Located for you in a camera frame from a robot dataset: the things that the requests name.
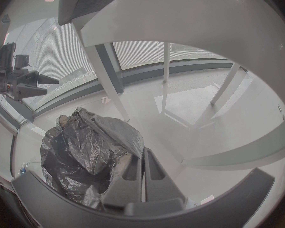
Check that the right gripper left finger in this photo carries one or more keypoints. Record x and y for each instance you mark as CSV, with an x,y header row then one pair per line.
x,y
128,191

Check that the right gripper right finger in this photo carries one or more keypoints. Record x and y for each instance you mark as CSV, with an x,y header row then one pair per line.
x,y
159,189

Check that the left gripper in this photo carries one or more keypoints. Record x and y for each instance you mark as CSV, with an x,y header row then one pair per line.
x,y
9,82

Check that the black plastic bag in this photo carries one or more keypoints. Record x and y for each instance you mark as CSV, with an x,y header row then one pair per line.
x,y
80,151

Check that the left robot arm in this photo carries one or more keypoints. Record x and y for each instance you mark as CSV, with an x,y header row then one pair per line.
x,y
7,53

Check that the window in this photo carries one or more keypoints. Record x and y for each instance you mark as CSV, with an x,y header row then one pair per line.
x,y
137,53

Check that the grey padded white chair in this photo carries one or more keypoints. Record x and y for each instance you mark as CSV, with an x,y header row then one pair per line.
x,y
180,13

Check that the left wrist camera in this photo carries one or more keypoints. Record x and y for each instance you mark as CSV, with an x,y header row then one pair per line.
x,y
22,60

